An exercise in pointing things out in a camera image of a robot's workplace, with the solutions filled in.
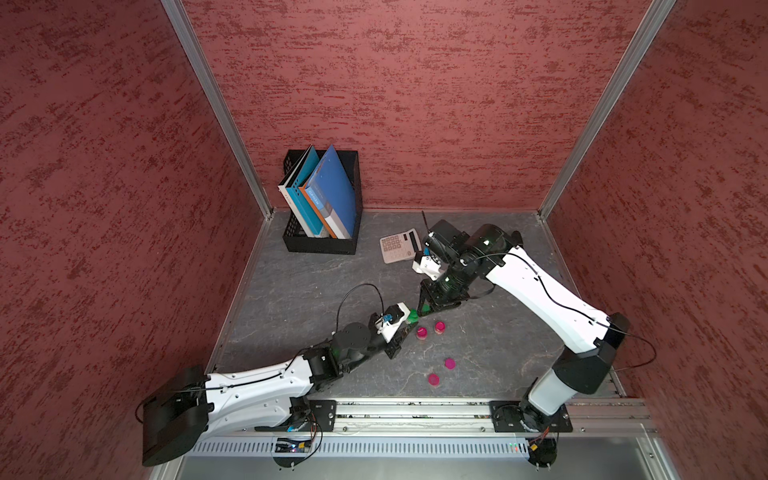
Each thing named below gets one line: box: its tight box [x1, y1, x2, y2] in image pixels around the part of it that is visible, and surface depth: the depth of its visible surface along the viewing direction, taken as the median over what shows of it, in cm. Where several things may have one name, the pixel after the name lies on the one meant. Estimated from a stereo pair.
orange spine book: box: [298, 184, 338, 239], surface depth 93 cm
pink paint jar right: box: [434, 321, 447, 335], surface depth 90 cm
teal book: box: [285, 145, 329, 238], surface depth 94 cm
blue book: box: [305, 144, 357, 239], surface depth 99 cm
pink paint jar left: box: [416, 326, 429, 341], surface depth 89 cm
